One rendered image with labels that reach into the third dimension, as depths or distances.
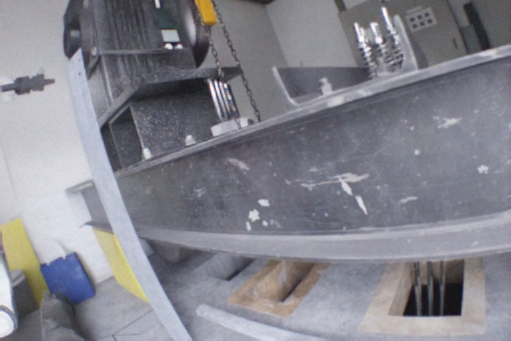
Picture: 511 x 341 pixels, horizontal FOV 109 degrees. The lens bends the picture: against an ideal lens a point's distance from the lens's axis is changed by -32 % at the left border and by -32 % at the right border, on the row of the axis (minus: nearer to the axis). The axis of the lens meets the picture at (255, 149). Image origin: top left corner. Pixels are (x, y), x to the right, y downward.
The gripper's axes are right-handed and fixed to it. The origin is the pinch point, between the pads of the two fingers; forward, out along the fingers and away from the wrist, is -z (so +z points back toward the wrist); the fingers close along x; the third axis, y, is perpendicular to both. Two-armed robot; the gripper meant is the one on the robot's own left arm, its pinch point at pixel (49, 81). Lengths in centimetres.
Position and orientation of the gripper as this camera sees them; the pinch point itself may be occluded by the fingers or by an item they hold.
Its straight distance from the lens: 149.4
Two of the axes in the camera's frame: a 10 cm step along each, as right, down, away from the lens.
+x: 7.3, -2.2, -6.5
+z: -6.2, 2.1, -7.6
